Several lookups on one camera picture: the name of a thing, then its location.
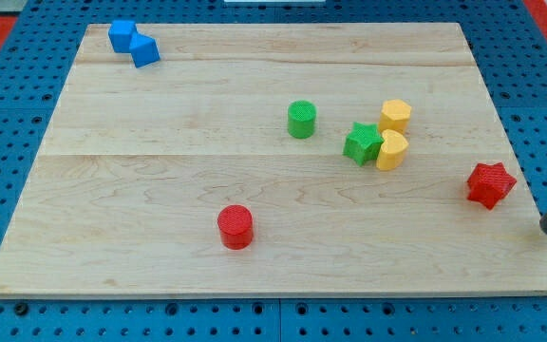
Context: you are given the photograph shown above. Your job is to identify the red cylinder block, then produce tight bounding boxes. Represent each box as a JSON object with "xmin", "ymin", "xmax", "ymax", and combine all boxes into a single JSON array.
[{"xmin": 217, "ymin": 204, "xmax": 254, "ymax": 250}]

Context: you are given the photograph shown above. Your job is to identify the green star block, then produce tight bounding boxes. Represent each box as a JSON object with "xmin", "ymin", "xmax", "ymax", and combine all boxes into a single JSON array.
[{"xmin": 343, "ymin": 122, "xmax": 384, "ymax": 166}]

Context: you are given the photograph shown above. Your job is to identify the wooden board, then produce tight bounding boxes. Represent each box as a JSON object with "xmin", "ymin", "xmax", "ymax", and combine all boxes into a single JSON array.
[{"xmin": 0, "ymin": 23, "xmax": 547, "ymax": 299}]

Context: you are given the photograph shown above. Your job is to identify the yellow heart block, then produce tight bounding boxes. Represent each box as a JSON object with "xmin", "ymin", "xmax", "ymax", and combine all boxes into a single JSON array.
[{"xmin": 375, "ymin": 129, "xmax": 409, "ymax": 171}]

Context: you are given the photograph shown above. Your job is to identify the green cylinder block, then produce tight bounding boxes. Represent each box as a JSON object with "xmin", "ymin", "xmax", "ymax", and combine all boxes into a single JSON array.
[{"xmin": 287, "ymin": 100, "xmax": 317, "ymax": 139}]

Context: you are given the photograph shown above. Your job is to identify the blue angled cube block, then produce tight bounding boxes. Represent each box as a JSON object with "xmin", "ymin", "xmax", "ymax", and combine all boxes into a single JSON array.
[{"xmin": 129, "ymin": 32, "xmax": 160, "ymax": 67}]

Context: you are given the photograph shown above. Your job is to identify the red star block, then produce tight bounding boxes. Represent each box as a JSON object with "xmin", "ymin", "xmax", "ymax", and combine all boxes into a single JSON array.
[{"xmin": 467, "ymin": 162, "xmax": 517, "ymax": 210}]

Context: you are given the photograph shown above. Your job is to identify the yellow hexagon block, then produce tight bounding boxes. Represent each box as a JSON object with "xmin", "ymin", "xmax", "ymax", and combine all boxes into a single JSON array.
[{"xmin": 378, "ymin": 99, "xmax": 412, "ymax": 134}]

